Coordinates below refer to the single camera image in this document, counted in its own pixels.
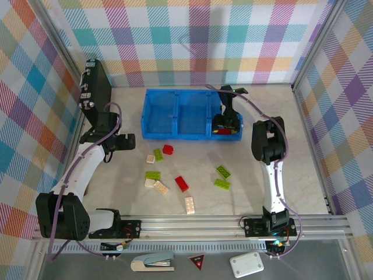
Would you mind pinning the red long lego brick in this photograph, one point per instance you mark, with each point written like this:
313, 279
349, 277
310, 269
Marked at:
182, 184
224, 132

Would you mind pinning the green lego brick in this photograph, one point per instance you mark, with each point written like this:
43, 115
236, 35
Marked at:
153, 175
158, 154
223, 172
222, 183

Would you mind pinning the red square lego brick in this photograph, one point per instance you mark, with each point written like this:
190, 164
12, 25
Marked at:
168, 149

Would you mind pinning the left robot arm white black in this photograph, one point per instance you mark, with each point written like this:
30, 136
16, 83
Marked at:
84, 166

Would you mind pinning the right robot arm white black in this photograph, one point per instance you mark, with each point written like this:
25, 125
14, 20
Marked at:
272, 181

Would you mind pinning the blue plastic bin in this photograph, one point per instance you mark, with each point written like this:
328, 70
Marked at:
158, 116
214, 102

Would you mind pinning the cream square lego brick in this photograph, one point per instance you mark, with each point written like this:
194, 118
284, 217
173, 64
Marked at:
149, 183
150, 159

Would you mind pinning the small electronics connector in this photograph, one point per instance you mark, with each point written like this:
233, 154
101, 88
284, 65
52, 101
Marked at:
116, 246
277, 246

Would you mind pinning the grey stapler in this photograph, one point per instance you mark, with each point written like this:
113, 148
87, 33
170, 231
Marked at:
151, 261

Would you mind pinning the red triangular button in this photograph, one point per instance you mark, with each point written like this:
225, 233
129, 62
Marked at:
197, 260

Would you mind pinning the white plastic box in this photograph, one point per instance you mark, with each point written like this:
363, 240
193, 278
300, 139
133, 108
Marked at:
246, 264

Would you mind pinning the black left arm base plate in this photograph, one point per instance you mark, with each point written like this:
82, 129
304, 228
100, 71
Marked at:
131, 229

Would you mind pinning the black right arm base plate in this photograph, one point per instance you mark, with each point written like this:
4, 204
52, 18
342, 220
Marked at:
253, 226

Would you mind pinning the aluminium mounting rail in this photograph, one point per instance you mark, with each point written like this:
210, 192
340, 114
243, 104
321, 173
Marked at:
189, 226

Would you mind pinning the aluminium frame post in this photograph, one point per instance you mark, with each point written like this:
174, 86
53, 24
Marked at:
62, 43
316, 43

